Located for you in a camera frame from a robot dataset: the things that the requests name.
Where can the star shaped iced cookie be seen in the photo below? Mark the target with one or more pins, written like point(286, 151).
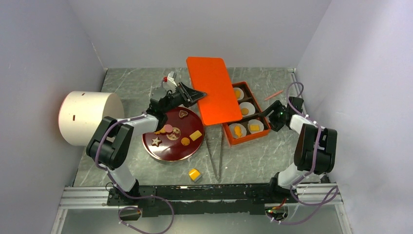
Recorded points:
point(156, 142)

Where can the white cylinder container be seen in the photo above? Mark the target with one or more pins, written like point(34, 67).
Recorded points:
point(81, 112)

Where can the fish shaped cookie in box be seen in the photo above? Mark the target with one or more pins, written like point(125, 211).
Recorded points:
point(238, 94)

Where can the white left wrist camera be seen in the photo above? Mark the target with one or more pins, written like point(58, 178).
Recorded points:
point(169, 82)

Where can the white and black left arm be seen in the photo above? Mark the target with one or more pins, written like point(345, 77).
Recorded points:
point(111, 141)

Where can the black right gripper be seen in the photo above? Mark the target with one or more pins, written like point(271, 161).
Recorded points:
point(275, 107)

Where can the yellow small block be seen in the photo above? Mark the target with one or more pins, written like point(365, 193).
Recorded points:
point(194, 175)

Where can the metal tongs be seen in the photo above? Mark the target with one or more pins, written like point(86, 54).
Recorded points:
point(214, 139)

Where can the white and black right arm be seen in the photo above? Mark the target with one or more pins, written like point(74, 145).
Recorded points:
point(316, 147)

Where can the brown scalloped cookie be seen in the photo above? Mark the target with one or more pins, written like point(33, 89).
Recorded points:
point(162, 131)

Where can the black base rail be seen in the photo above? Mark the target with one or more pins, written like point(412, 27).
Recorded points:
point(156, 200)

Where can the white paper liner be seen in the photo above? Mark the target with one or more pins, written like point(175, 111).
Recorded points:
point(249, 106)
point(237, 88)
point(255, 121)
point(231, 127)

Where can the dark red round plate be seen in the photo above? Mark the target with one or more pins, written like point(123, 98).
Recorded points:
point(171, 148)

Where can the round tan cookie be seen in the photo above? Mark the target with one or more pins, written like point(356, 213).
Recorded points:
point(245, 111)

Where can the round orange cookie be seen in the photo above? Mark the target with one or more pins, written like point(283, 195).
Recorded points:
point(185, 141)

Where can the heart shaped chocolate cookie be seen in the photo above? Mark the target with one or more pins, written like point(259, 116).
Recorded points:
point(183, 114)

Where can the pink stick behind box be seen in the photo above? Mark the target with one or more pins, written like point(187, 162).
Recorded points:
point(274, 95)

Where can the fish shaped orange cookie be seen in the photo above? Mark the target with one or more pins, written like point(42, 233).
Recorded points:
point(238, 131)

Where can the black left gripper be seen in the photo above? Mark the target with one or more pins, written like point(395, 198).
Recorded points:
point(191, 95)

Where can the orange box lid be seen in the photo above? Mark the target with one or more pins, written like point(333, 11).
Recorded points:
point(210, 76)

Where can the rectangular butter biscuit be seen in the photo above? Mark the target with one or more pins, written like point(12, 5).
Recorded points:
point(195, 135)

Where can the orange compartment box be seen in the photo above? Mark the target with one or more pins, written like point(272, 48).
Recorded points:
point(248, 97)

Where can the pink round cookie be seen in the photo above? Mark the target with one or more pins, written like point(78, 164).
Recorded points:
point(168, 128)

